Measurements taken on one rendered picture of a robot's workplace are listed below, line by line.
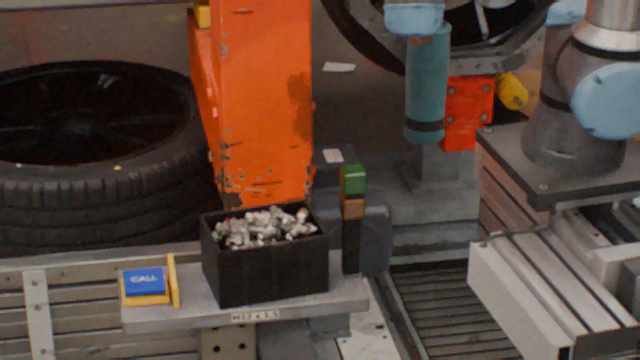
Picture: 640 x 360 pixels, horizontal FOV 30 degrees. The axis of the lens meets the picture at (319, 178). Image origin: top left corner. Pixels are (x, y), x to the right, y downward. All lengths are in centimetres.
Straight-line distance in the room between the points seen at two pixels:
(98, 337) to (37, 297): 15
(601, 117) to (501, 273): 26
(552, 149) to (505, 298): 24
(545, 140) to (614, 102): 21
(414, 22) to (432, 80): 100
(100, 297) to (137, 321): 34
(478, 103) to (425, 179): 32
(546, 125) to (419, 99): 80
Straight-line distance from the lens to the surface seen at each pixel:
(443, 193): 293
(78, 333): 244
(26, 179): 243
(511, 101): 275
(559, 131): 175
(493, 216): 196
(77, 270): 236
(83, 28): 462
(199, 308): 209
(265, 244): 204
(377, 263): 253
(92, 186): 240
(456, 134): 272
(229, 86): 212
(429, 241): 288
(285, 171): 220
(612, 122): 160
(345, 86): 406
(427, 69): 250
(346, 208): 208
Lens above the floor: 161
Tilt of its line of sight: 28 degrees down
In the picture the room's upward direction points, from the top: 1 degrees clockwise
